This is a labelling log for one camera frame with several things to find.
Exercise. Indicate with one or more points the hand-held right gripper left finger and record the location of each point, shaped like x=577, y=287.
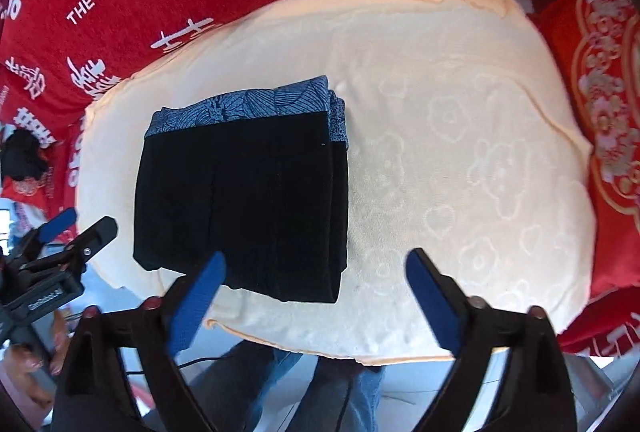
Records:
x=195, y=307

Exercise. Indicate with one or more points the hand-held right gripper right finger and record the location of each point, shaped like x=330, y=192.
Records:
x=432, y=302

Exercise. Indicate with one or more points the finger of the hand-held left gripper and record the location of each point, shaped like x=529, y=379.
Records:
x=95, y=237
x=57, y=223

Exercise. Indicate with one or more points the black pants with blue waistband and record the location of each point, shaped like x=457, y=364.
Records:
x=240, y=192

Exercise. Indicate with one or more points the person's left hand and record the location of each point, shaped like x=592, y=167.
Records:
x=59, y=337

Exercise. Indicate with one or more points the dark cloth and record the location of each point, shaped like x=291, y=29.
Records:
x=20, y=154

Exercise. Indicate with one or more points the person's legs in blue jeans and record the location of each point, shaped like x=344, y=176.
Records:
x=300, y=387

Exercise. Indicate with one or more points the cream embossed blanket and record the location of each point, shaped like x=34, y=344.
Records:
x=450, y=136

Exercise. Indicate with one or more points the red pillow with gold pattern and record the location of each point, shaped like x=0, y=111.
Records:
x=610, y=111

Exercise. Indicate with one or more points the grey metal frame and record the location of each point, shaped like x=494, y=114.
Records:
x=587, y=379

